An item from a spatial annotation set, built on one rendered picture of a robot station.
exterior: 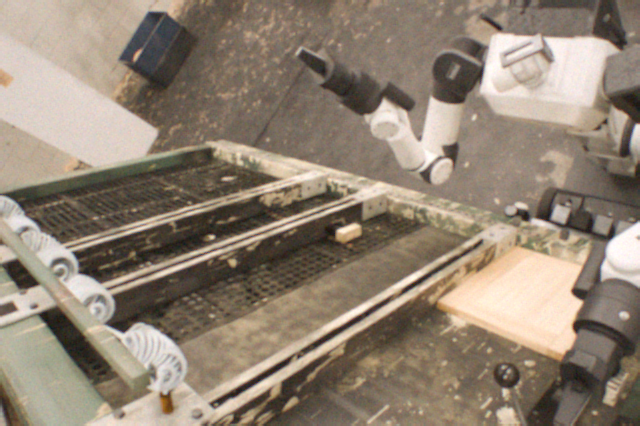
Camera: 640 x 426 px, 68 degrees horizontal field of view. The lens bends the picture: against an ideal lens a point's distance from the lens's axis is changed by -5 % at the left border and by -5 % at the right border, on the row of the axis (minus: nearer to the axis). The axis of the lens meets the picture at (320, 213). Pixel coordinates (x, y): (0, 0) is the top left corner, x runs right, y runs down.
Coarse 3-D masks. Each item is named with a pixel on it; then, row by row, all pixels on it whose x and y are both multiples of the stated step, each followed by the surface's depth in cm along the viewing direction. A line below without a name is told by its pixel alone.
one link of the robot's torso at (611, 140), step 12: (612, 108) 126; (612, 120) 129; (624, 120) 150; (564, 132) 146; (576, 132) 144; (588, 132) 142; (600, 132) 140; (612, 132) 132; (624, 132) 151; (588, 144) 156; (600, 144) 153; (612, 144) 140; (624, 144) 152; (624, 156) 156
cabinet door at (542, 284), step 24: (504, 264) 126; (528, 264) 127; (552, 264) 126; (576, 264) 125; (456, 288) 115; (480, 288) 115; (504, 288) 115; (528, 288) 115; (552, 288) 115; (456, 312) 107; (480, 312) 105; (504, 312) 105; (528, 312) 105; (552, 312) 105; (504, 336) 100; (528, 336) 97; (552, 336) 96
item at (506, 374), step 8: (496, 368) 68; (504, 368) 67; (512, 368) 67; (496, 376) 68; (504, 376) 67; (512, 376) 66; (520, 376) 67; (504, 384) 67; (512, 384) 67; (512, 392) 68; (512, 400) 68; (520, 408) 68; (520, 416) 68; (520, 424) 68
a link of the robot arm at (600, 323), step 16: (592, 304) 66; (608, 304) 64; (624, 304) 64; (576, 320) 67; (592, 320) 64; (608, 320) 63; (624, 320) 63; (576, 336) 64; (592, 336) 63; (608, 336) 63; (624, 336) 62; (576, 352) 61; (592, 352) 61; (608, 352) 61; (624, 352) 65; (560, 368) 63; (576, 368) 61; (592, 368) 59; (608, 368) 61; (592, 384) 61; (592, 400) 64
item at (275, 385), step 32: (448, 256) 119; (480, 256) 121; (416, 288) 105; (448, 288) 113; (352, 320) 95; (384, 320) 96; (416, 320) 105; (160, 352) 62; (288, 352) 85; (320, 352) 85; (352, 352) 91; (224, 384) 77; (256, 384) 80; (288, 384) 79; (320, 384) 86; (128, 416) 65; (160, 416) 65; (192, 416) 65; (224, 416) 71; (256, 416) 76
